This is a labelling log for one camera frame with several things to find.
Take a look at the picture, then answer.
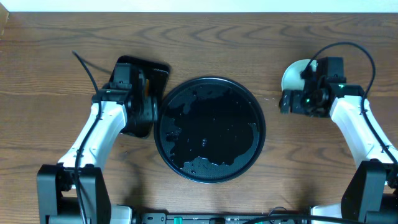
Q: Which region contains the mint plate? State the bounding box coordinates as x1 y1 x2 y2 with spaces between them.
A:
281 59 310 91

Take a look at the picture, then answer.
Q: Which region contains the orange sponge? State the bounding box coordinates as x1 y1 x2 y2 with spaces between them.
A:
145 79 150 96

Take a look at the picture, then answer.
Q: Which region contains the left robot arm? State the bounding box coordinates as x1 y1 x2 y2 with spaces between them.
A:
37 63 266 223

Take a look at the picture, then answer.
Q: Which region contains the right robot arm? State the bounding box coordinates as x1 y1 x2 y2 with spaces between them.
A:
281 77 397 223

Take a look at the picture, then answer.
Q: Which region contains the rectangular black tray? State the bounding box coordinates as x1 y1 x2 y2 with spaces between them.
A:
105 55 170 138

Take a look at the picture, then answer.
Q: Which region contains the round black tray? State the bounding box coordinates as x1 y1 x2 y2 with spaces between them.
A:
154 77 266 184

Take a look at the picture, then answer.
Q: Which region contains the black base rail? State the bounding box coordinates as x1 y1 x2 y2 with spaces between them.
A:
108 205 315 224

